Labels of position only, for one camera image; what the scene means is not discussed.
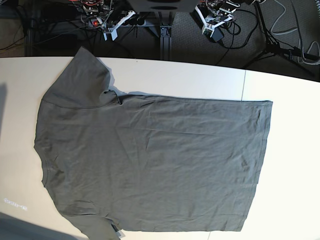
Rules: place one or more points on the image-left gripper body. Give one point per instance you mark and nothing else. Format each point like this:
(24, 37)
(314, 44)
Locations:
(121, 21)

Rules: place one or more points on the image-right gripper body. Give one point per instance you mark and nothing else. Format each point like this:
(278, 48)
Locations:
(214, 18)

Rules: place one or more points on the dark grey T-shirt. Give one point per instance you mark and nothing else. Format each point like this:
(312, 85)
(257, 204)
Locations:
(147, 163)

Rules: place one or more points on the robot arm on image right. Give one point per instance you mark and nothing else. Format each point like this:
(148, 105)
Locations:
(227, 5)

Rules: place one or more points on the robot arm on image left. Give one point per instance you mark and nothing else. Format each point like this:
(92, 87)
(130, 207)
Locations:
(101, 15)

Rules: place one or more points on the black power adapter brick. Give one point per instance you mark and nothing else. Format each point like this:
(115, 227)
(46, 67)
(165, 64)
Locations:
(217, 35)

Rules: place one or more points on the black power strip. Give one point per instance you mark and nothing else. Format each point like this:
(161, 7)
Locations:
(125, 22)

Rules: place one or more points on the black tripod stand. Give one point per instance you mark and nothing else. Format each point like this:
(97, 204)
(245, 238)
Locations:
(274, 47)

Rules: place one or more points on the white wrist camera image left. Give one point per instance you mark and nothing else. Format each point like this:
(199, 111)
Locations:
(110, 35)

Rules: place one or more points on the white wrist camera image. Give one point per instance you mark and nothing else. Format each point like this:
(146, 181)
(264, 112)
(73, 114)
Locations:
(110, 35)
(207, 32)

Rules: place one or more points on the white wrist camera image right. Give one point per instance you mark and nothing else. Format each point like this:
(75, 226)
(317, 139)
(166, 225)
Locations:
(207, 32)

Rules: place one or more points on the aluminium frame post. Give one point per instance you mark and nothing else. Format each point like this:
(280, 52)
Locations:
(166, 21)

